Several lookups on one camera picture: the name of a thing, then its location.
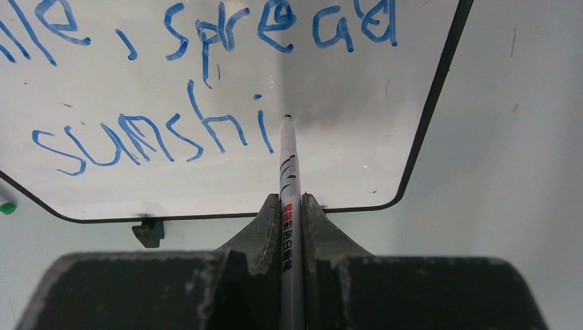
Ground green capped whiteboard marker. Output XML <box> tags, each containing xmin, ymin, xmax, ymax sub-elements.
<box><xmin>0</xmin><ymin>195</ymin><xmax>17</xmax><ymax>215</ymax></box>

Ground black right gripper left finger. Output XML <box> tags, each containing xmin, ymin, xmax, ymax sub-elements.
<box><xmin>217</xmin><ymin>194</ymin><xmax>281</xmax><ymax>329</ymax></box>

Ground blue whiteboard marker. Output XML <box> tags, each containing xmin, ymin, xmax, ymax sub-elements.
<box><xmin>279</xmin><ymin>115</ymin><xmax>305</xmax><ymax>329</ymax></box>

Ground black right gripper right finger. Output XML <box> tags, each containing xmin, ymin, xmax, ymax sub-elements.
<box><xmin>301</xmin><ymin>193</ymin><xmax>373</xmax><ymax>329</ymax></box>

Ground small black framed whiteboard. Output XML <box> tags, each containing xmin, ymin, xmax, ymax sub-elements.
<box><xmin>1</xmin><ymin>1</ymin><xmax>472</xmax><ymax>223</ymax></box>

